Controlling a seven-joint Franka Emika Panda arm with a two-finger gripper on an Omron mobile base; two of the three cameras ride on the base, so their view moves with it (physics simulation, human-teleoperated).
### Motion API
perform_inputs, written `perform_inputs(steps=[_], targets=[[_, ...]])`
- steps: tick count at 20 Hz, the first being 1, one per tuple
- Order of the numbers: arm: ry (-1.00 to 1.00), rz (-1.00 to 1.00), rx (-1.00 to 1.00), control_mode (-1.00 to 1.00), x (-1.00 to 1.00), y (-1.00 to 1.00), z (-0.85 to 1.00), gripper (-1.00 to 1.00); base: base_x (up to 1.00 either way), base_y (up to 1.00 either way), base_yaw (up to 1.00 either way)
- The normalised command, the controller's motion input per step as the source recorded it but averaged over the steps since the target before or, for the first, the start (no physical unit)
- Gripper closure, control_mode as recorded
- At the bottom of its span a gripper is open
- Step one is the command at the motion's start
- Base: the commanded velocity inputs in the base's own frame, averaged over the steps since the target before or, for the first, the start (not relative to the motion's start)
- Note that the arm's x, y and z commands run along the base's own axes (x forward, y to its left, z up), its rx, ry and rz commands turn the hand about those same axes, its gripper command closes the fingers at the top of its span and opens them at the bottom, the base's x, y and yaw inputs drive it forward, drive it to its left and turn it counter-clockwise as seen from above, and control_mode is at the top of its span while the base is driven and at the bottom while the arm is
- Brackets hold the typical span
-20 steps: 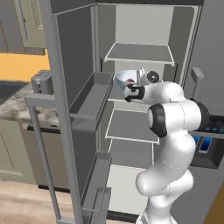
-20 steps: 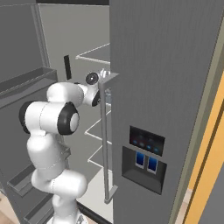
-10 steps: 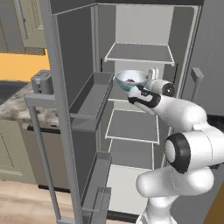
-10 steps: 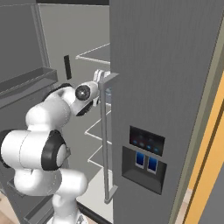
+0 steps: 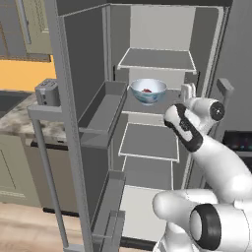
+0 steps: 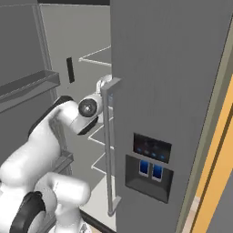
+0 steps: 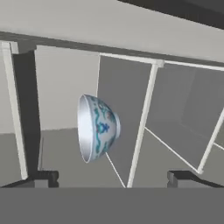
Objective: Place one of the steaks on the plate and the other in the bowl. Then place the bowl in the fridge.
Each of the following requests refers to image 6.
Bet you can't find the grey door bin shelf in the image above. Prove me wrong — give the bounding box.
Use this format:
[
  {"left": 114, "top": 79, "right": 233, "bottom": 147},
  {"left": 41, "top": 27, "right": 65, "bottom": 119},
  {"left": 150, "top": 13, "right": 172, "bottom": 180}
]
[{"left": 0, "top": 69, "right": 61, "bottom": 106}]

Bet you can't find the grey fridge door handle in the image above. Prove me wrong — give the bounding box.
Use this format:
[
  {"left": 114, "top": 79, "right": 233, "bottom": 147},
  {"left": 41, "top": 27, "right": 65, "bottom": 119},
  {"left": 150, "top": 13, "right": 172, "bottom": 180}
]
[{"left": 100, "top": 76, "right": 123, "bottom": 217}]

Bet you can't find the white wire fridge shelf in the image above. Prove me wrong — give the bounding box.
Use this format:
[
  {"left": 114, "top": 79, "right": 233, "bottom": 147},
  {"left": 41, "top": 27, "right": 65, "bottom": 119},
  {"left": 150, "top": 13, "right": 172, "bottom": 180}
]
[
  {"left": 77, "top": 45, "right": 113, "bottom": 67},
  {"left": 90, "top": 151, "right": 117, "bottom": 176},
  {"left": 87, "top": 116, "right": 116, "bottom": 150}
]

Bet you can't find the black rectangular fridge panel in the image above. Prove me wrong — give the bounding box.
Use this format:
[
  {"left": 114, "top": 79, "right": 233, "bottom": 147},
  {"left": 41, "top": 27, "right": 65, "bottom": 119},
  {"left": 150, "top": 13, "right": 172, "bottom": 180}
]
[{"left": 66, "top": 56, "right": 76, "bottom": 85}]

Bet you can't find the yellow cabinet panel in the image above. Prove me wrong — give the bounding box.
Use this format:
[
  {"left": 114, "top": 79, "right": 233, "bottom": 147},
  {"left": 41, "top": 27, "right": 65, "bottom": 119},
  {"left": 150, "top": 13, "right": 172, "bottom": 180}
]
[{"left": 190, "top": 81, "right": 233, "bottom": 233}]

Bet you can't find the grey fridge door with dispenser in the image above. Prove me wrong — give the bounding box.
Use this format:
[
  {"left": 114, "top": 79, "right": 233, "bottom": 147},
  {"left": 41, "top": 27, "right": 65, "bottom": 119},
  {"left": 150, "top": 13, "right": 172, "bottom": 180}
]
[{"left": 109, "top": 0, "right": 233, "bottom": 233}]

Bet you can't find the grey fridge body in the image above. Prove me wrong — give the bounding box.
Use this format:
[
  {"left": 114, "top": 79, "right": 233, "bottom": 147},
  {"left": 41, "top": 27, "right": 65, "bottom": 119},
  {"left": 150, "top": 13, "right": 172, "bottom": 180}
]
[{"left": 36, "top": 0, "right": 233, "bottom": 233}]

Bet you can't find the grey open fridge door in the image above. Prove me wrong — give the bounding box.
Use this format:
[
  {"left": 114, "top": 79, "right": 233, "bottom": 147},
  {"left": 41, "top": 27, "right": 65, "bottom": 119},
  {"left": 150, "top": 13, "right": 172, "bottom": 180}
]
[{"left": 0, "top": 0, "right": 75, "bottom": 233}]

